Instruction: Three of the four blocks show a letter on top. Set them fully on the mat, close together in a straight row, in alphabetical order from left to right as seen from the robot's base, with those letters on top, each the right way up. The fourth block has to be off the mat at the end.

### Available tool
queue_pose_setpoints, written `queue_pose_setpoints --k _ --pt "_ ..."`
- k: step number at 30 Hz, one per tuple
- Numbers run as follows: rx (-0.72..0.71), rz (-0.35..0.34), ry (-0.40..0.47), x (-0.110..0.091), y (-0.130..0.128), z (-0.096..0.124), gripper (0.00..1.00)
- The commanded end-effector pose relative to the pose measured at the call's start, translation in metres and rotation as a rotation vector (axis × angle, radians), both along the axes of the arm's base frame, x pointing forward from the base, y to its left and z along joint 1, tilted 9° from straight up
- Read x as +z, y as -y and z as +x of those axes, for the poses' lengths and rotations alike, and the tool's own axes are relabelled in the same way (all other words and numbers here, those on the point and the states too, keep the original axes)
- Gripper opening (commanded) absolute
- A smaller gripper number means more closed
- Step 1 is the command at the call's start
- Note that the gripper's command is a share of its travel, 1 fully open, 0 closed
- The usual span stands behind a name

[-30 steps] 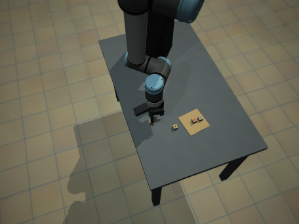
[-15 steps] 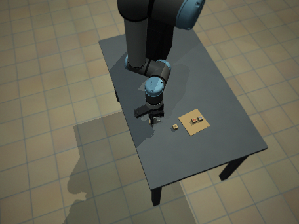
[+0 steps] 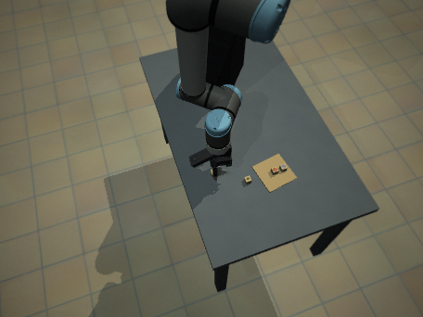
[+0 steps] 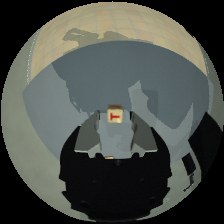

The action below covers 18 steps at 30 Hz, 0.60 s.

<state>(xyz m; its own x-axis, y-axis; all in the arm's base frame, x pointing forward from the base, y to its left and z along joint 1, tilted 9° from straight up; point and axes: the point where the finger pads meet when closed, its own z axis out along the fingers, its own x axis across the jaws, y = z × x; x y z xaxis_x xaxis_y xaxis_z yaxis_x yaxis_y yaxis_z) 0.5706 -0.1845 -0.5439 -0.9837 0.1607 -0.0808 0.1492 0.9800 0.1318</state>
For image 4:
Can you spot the tan block with red letter t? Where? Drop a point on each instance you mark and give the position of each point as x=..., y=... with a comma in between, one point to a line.
x=115, y=113

